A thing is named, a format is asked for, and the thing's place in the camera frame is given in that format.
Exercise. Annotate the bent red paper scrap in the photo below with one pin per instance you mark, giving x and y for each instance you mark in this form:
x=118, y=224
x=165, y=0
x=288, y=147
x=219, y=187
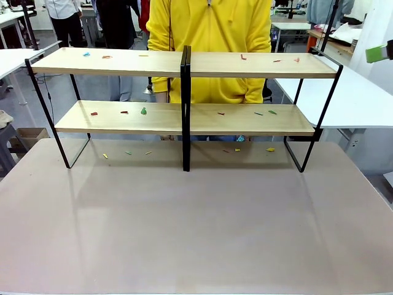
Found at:
x=243, y=57

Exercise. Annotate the chunky green paper scrap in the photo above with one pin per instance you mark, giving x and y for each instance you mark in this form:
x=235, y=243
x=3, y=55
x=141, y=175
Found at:
x=143, y=111

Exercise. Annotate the person's right hand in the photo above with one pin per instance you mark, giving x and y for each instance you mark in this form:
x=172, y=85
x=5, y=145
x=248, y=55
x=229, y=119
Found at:
x=161, y=97

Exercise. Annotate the white paper sheet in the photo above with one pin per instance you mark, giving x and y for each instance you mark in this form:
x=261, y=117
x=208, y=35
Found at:
x=347, y=30

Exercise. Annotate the wooden background table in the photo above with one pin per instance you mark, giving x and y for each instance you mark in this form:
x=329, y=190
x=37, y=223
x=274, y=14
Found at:
x=337, y=46

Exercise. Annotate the large white side table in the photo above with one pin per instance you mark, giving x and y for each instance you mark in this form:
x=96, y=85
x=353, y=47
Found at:
x=353, y=101

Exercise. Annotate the black stand pole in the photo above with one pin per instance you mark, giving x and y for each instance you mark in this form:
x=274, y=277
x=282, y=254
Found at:
x=329, y=26
x=29, y=24

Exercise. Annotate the grey-blue hanging jacket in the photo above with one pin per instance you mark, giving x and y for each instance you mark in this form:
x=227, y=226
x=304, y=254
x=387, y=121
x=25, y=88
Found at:
x=319, y=10

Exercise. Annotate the white background desk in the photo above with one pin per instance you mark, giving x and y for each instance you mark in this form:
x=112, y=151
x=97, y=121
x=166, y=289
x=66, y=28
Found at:
x=9, y=19
x=291, y=26

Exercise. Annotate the black office chair base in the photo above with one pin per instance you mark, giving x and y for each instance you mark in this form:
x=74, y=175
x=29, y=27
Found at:
x=267, y=93

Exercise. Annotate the teal microfiber duster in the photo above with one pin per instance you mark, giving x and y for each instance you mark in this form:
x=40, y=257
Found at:
x=240, y=138

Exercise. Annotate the person in yellow hoodie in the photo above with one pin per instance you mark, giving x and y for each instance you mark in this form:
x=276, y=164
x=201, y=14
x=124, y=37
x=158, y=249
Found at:
x=215, y=30

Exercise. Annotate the person in red jacket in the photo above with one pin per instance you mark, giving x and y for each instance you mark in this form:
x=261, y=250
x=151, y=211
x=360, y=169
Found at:
x=143, y=15

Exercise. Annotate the person in dark clothes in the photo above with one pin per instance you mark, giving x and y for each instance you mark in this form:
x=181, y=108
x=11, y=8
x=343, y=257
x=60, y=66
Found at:
x=116, y=21

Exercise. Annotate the red-orange paper scrap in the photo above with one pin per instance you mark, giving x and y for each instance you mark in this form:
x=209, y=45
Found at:
x=107, y=56

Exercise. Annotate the grey slatted crate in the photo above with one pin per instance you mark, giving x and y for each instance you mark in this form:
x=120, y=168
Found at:
x=90, y=30

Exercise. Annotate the person in white shirt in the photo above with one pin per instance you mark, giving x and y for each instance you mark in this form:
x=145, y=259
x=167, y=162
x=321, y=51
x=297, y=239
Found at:
x=63, y=12

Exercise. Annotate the cardboard box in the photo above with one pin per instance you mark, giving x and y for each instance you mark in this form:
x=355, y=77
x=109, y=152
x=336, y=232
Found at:
x=30, y=135

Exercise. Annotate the beige cloth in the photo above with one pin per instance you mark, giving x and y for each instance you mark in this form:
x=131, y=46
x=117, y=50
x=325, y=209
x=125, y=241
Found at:
x=4, y=118

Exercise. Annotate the wooden two-tier shelf black frame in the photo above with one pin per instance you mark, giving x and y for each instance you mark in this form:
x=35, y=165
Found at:
x=107, y=64
x=261, y=66

